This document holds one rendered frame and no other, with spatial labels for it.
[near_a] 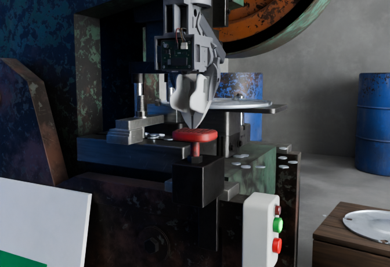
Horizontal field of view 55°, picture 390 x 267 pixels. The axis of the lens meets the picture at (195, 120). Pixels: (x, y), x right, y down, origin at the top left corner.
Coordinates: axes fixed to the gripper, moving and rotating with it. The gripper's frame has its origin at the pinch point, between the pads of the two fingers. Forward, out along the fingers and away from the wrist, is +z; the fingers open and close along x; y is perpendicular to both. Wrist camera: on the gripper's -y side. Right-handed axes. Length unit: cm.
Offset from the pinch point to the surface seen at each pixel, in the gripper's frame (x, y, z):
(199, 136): 2.3, 2.8, 2.1
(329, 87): -23, -363, 5
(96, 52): -40.0, -21.4, -13.9
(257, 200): 9.2, -7.1, 15.0
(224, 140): -6.0, -28.1, 8.3
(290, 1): 1, -66, -31
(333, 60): -19, -363, -24
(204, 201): 3.0, 2.3, 13.3
